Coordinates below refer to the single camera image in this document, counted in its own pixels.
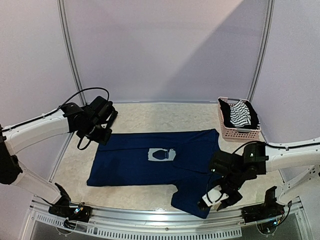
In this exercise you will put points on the black white striped garment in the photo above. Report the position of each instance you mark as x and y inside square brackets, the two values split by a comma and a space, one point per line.
[240, 115]

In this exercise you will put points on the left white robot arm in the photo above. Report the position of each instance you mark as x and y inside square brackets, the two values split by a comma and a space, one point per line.
[92, 121]

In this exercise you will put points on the right aluminium frame post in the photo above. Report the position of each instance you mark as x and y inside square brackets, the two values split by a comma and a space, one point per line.
[262, 48]

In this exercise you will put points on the pink plastic laundry basket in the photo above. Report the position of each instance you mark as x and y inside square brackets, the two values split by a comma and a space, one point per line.
[234, 133]

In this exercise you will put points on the aluminium frame post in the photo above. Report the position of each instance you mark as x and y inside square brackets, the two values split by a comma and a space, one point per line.
[62, 11]
[262, 48]

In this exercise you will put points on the blue garment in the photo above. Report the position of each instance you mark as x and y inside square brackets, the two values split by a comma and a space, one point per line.
[159, 158]

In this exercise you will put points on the black garment in basket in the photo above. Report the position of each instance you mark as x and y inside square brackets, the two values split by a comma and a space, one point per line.
[226, 110]

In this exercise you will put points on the aluminium front rail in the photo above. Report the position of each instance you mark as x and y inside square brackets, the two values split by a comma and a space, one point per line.
[124, 224]

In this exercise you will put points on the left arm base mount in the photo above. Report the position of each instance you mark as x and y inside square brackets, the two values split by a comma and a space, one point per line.
[66, 209]

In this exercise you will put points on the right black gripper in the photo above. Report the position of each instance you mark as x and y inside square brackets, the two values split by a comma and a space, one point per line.
[229, 204]

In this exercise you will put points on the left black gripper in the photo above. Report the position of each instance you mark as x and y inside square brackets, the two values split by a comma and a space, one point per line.
[103, 139]

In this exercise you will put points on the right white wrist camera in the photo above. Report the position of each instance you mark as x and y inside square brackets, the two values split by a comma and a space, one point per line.
[213, 199]

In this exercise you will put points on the left aluminium frame post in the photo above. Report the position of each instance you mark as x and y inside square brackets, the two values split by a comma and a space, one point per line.
[62, 11]

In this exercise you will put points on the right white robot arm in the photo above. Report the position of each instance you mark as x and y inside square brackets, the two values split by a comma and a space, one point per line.
[260, 158]

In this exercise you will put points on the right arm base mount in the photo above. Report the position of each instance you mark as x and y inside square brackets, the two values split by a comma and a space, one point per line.
[267, 215]

